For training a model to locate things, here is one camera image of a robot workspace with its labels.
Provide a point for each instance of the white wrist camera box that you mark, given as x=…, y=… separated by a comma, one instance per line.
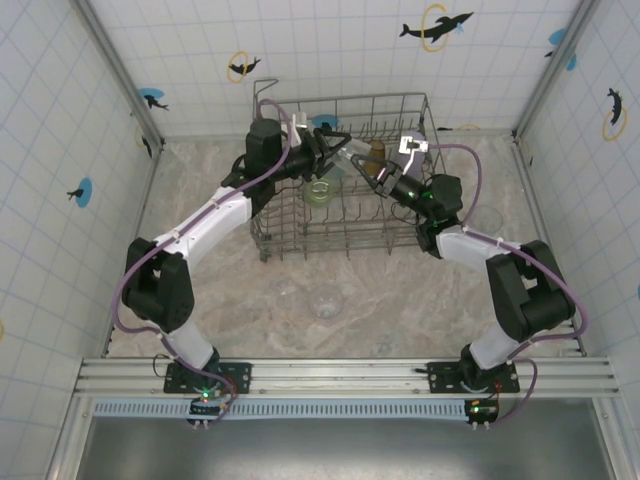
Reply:
x=300, y=127
x=412, y=150

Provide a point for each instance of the aluminium corner post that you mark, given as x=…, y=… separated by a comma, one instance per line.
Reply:
x=121, y=75
x=539, y=97

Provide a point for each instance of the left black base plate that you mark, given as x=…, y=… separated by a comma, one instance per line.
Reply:
x=240, y=377

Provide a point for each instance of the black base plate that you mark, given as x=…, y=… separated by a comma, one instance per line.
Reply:
x=240, y=377
x=440, y=377

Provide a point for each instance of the right controller circuit board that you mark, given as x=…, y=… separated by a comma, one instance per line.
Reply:
x=481, y=411

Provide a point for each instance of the right aluminium corner post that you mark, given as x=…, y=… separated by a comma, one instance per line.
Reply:
x=539, y=97

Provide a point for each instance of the left aluminium side rail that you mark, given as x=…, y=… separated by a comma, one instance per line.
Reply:
x=150, y=175

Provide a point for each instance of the grey metal sheet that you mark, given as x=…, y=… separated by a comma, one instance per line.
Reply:
x=325, y=450

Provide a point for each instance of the flat black yellow sticker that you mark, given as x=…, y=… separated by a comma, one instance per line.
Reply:
x=457, y=128

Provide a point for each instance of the aluminium side rail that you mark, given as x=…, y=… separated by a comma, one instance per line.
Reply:
x=537, y=200
x=150, y=175

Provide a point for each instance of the tall green plastic cup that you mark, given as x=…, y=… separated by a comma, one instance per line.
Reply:
x=318, y=195

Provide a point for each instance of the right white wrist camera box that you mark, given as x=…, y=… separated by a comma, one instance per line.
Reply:
x=412, y=150

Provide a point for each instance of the blue circle shark sticker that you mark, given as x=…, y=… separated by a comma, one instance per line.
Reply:
x=150, y=96

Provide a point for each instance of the small clear cup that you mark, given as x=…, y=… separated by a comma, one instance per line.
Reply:
x=281, y=290

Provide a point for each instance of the blue circle fish sticker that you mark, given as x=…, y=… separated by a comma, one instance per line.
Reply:
x=85, y=192

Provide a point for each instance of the amber plastic cup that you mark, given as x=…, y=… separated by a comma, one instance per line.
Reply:
x=376, y=149

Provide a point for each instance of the left aluminium corner post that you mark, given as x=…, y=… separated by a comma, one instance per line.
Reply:
x=121, y=75

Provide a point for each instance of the wide round clear cup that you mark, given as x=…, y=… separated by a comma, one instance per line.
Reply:
x=326, y=302

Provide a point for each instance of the blue circle black animal sticker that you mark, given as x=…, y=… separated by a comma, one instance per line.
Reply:
x=325, y=121

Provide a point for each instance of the controller circuit board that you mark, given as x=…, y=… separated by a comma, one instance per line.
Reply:
x=207, y=400
x=481, y=411

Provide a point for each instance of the aluminium mounting rail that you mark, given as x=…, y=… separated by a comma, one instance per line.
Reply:
x=340, y=375

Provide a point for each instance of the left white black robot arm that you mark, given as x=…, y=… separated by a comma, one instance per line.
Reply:
x=200, y=225

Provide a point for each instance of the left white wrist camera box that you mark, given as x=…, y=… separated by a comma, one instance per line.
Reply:
x=300, y=127

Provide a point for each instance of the right aluminium side rail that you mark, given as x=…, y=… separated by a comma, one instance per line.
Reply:
x=537, y=200

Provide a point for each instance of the light blue whale sticker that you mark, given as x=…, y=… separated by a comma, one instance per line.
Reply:
x=559, y=36

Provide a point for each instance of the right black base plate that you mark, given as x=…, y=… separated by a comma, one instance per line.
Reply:
x=440, y=377

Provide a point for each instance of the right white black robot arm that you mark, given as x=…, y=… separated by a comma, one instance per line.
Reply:
x=530, y=300

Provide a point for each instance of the left controller circuit board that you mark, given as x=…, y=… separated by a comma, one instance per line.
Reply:
x=207, y=400

